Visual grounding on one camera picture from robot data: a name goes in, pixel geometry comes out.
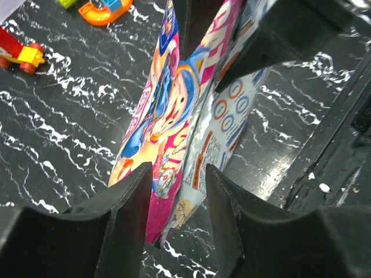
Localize pink blue pet food bag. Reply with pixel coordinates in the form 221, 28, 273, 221
109, 1, 274, 244

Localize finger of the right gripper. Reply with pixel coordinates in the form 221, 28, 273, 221
215, 1, 365, 93
173, 0, 224, 60

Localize orange ring toy blocks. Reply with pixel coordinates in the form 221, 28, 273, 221
78, 0, 133, 26

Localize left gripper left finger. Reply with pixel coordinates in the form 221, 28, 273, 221
1, 162, 152, 277

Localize green toy brick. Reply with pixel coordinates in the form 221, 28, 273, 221
58, 0, 77, 9

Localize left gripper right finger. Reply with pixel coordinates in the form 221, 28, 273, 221
206, 164, 370, 277

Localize red toy block figure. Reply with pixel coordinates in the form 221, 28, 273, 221
1, 27, 45, 75

